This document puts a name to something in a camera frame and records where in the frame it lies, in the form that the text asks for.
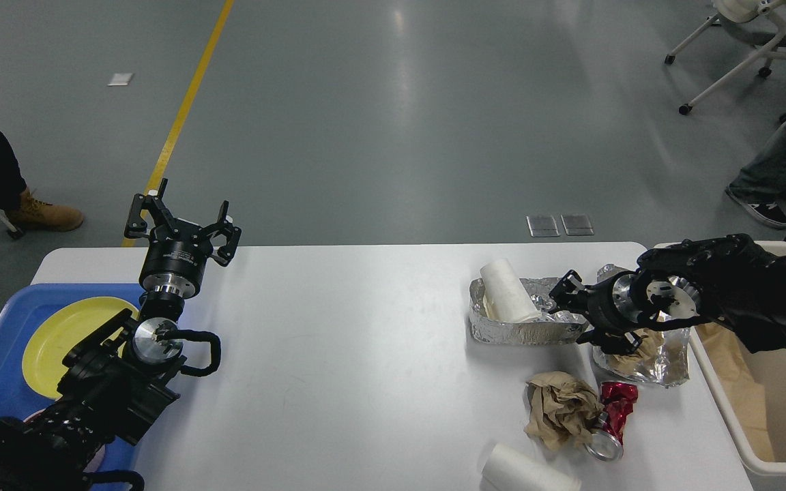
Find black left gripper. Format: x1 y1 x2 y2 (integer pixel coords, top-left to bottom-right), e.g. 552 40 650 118
124 179 242 299

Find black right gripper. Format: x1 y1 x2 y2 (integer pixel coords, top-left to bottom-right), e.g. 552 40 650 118
549 269 643 355

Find aluminium foil tray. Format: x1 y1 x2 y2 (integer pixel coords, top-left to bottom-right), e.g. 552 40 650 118
469 277 590 346

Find foil sheet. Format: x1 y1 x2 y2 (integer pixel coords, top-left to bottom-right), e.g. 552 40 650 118
592 264 693 388

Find yellow plate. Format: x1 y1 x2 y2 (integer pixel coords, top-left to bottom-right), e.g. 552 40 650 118
21 297 139 400

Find brown paper bag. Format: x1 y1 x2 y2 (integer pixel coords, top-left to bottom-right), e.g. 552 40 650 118
696 323 774 461

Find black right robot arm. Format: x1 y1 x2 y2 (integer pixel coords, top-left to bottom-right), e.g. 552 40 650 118
549 234 786 363

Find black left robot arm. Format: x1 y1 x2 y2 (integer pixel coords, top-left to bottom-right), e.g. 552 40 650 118
0 179 242 490

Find red wrapper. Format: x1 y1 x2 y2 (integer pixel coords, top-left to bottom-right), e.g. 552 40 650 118
600 381 639 445

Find white paper cup in tray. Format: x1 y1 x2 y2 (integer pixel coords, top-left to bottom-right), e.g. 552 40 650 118
480 258 541 323

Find metal floor socket plates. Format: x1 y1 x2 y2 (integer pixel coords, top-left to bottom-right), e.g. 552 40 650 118
526 213 595 237

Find metal can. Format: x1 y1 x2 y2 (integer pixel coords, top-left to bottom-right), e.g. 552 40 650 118
583 419 624 462

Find white floor marker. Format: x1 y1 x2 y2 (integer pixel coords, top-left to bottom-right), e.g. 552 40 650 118
107 72 134 87

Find beige plastic bin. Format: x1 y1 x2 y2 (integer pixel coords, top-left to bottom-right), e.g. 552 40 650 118
650 241 786 478

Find blue plastic tray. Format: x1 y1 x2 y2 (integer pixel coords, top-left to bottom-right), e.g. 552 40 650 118
0 284 152 490

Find office chair base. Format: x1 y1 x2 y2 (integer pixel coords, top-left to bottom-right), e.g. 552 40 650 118
664 1 786 124

